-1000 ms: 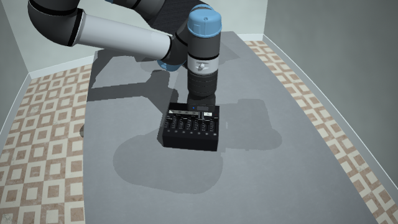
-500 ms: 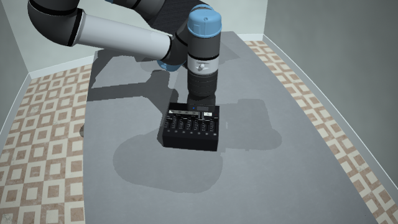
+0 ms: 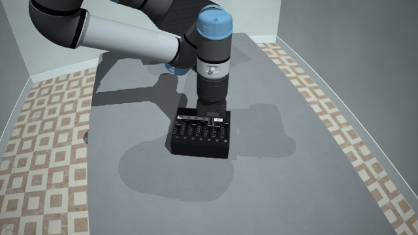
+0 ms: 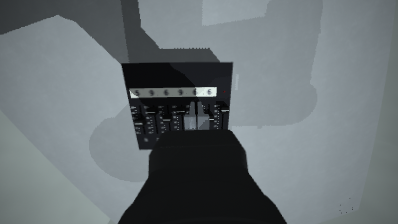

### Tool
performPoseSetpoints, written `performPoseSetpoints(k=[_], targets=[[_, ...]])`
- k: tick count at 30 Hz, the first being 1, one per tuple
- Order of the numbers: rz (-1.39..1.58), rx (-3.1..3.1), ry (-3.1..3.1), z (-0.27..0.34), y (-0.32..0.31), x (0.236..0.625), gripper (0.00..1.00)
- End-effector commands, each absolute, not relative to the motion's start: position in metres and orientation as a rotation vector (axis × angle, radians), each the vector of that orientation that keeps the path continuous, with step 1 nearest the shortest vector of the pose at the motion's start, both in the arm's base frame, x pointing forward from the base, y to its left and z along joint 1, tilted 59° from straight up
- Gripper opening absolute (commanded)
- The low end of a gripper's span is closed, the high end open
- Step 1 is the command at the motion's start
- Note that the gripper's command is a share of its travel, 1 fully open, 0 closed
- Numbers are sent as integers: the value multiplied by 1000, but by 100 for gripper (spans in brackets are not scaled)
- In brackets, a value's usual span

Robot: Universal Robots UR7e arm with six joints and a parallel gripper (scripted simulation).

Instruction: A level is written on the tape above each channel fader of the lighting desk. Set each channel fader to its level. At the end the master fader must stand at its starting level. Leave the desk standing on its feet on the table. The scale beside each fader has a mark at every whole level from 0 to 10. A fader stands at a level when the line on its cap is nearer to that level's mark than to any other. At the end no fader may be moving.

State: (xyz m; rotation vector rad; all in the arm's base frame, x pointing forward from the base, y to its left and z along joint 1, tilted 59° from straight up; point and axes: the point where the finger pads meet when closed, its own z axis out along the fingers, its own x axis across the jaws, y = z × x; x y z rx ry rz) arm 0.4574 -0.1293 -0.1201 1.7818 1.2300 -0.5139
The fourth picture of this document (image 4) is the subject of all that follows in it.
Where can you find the black lighting desk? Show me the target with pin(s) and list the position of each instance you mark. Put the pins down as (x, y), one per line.
(167, 89)

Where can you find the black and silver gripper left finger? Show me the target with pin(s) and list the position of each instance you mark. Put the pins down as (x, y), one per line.
(190, 120)

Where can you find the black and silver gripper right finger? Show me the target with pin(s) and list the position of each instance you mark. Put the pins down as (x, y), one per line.
(202, 119)

